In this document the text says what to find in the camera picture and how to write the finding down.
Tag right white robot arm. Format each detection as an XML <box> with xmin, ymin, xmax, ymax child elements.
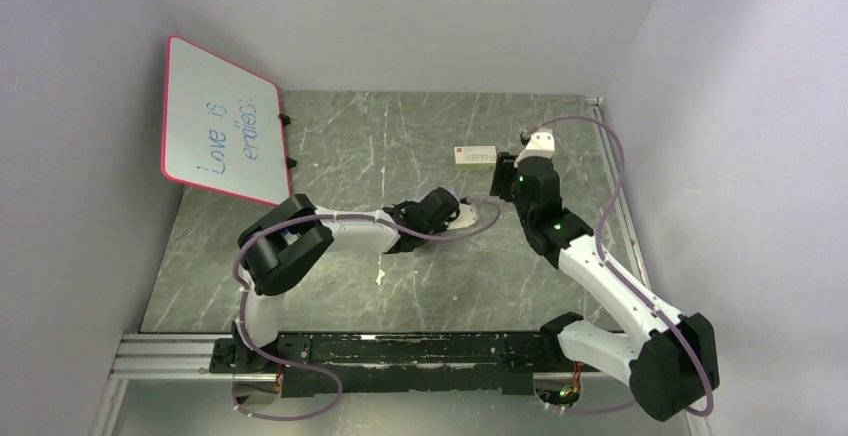
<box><xmin>490</xmin><ymin>152</ymin><xmax>720</xmax><ymax>421</ymax></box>

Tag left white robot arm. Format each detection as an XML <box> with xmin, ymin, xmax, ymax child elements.
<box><xmin>223</xmin><ymin>187</ymin><xmax>473</xmax><ymax>372</ymax></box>

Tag small white cardboard box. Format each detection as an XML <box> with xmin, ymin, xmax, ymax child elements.
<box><xmin>453</xmin><ymin>146</ymin><xmax>498</xmax><ymax>170</ymax></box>

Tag red framed whiteboard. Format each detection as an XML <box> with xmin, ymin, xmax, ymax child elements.
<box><xmin>160</xmin><ymin>35</ymin><xmax>292</xmax><ymax>205</ymax></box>

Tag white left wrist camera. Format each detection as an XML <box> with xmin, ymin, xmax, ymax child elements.
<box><xmin>447</xmin><ymin>201</ymin><xmax>479</xmax><ymax>231</ymax></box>

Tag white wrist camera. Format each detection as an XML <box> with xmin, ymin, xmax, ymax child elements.
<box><xmin>514</xmin><ymin>129</ymin><xmax>556</xmax><ymax>167</ymax></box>
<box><xmin>447</xmin><ymin>201</ymin><xmax>479</xmax><ymax>231</ymax></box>

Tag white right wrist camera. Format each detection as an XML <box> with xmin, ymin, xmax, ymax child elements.
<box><xmin>514</xmin><ymin>129</ymin><xmax>556</xmax><ymax>167</ymax></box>

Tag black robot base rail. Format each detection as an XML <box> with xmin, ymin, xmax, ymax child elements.
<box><xmin>208</xmin><ymin>331</ymin><xmax>597</xmax><ymax>398</ymax></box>

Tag aluminium frame rail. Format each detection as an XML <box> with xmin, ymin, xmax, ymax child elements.
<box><xmin>109</xmin><ymin>331</ymin><xmax>694</xmax><ymax>381</ymax></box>

